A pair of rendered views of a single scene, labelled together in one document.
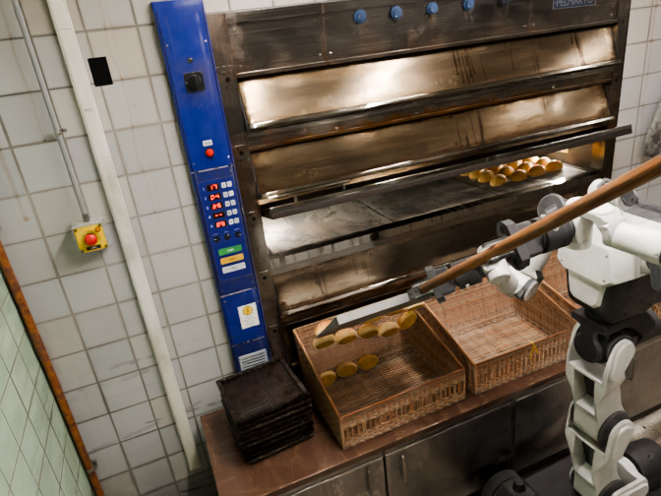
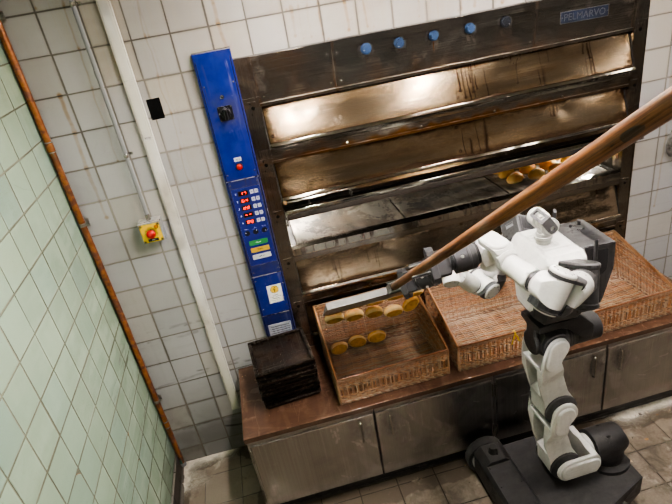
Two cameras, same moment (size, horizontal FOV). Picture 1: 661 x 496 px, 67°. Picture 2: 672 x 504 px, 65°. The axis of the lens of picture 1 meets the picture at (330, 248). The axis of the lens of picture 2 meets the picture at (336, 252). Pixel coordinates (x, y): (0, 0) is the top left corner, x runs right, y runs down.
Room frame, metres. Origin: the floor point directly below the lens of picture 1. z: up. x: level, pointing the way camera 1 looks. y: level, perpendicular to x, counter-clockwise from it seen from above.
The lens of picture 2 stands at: (-0.41, -0.45, 2.36)
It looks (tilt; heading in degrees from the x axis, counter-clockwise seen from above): 28 degrees down; 12
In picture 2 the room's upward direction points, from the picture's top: 10 degrees counter-clockwise
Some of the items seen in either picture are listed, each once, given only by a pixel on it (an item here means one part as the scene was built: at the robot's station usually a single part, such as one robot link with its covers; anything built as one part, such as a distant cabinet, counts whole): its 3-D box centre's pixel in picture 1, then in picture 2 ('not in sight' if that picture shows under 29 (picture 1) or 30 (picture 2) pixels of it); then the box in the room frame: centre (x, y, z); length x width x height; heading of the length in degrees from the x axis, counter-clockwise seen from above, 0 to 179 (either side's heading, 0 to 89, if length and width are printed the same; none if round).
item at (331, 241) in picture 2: (451, 213); (460, 210); (2.18, -0.59, 1.16); 1.80 x 0.06 x 0.04; 109
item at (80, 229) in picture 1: (90, 235); (152, 230); (1.62, 0.81, 1.46); 0.10 x 0.07 x 0.10; 109
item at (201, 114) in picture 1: (203, 225); (254, 208); (2.69, 0.70, 1.07); 1.93 x 0.16 x 2.15; 19
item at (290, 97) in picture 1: (452, 70); (455, 87); (2.16, -0.59, 1.80); 1.79 x 0.11 x 0.19; 109
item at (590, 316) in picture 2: (618, 327); (562, 326); (1.36, -0.91, 1.01); 0.28 x 0.13 x 0.18; 111
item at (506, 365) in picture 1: (493, 321); (489, 309); (1.91, -0.69, 0.72); 0.56 x 0.49 x 0.28; 109
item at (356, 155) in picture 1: (453, 133); (458, 141); (2.16, -0.59, 1.54); 1.79 x 0.11 x 0.19; 109
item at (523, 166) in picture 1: (494, 162); (522, 157); (2.77, -1.00, 1.21); 0.61 x 0.48 x 0.06; 19
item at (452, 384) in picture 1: (376, 362); (378, 338); (1.71, -0.13, 0.72); 0.56 x 0.49 x 0.28; 110
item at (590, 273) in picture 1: (621, 256); (558, 270); (1.35, -0.88, 1.27); 0.34 x 0.30 x 0.36; 17
